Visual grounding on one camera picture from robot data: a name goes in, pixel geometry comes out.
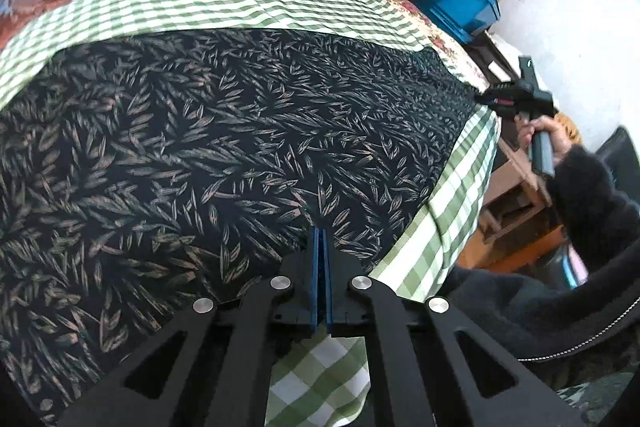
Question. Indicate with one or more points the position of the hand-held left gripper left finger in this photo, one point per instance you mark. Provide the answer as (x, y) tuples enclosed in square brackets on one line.
[(314, 277)]

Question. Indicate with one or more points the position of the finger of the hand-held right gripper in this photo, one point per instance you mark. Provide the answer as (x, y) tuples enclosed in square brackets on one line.
[(485, 98)]

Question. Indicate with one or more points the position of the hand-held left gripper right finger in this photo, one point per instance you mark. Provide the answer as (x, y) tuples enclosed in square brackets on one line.
[(328, 277)]

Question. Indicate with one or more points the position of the black leaf-print pants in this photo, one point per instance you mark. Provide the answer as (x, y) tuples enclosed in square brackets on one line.
[(200, 147)]

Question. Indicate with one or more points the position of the person's right forearm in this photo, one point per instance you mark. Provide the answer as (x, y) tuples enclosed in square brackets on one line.
[(595, 187)]

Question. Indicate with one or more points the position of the person's right hand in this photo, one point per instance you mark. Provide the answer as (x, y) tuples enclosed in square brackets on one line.
[(555, 134)]

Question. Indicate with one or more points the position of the blue plastic crate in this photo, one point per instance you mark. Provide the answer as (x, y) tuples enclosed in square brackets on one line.
[(462, 7)]

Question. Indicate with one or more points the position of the wooden stool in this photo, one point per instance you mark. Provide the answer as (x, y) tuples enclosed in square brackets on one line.
[(520, 202)]

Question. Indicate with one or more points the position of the person's black jacket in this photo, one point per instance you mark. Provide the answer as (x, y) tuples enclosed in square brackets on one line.
[(525, 307)]

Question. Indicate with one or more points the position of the person's camouflage leg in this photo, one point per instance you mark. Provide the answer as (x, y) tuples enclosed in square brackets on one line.
[(595, 397)]

